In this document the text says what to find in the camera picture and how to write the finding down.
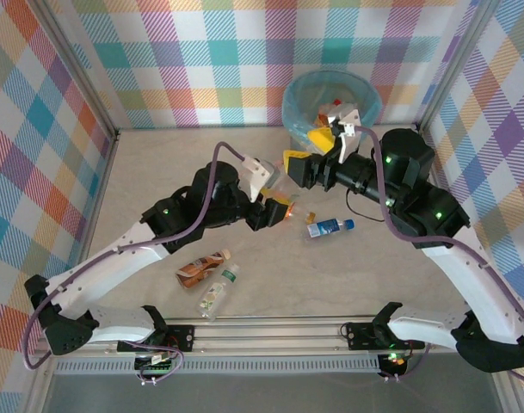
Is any grey slotted cable duct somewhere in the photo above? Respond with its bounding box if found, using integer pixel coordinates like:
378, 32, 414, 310
54, 359, 381, 375

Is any brown label bottle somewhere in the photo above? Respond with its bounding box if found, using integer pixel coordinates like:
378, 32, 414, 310
176, 248, 232, 288

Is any aluminium frame post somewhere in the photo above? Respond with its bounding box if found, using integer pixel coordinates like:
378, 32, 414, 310
414, 0, 503, 134
31, 0, 120, 143

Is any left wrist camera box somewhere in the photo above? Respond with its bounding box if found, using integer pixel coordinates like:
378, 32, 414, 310
239, 157, 284, 203

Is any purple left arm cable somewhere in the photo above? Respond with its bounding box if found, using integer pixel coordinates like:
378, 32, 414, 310
23, 141, 252, 382

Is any blue label blue cap bottle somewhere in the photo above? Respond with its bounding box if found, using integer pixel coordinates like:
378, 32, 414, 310
304, 218, 356, 242

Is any green tea bottle white cap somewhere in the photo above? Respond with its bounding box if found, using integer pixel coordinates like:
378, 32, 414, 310
196, 262, 241, 322

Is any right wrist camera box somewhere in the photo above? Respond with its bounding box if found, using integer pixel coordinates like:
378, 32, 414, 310
317, 102, 361, 164

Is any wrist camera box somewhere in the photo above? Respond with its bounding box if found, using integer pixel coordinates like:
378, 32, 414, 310
317, 102, 361, 164
239, 157, 284, 203

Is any controller circuit board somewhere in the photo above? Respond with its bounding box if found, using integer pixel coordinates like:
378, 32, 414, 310
376, 351, 411, 382
134, 351, 179, 385

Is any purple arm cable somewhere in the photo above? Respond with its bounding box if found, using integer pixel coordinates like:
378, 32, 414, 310
23, 141, 252, 382
354, 125, 524, 384

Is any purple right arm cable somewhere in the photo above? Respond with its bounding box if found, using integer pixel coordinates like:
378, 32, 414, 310
354, 125, 524, 384

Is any blue plastic bin liner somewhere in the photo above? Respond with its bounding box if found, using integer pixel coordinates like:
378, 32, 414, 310
281, 71, 383, 145

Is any blue trash bin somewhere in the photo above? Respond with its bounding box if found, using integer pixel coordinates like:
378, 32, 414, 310
281, 71, 383, 145

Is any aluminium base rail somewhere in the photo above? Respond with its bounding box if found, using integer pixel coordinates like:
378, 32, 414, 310
33, 316, 510, 358

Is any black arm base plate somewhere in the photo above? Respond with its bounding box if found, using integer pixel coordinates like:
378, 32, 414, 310
117, 324, 196, 354
345, 321, 426, 350

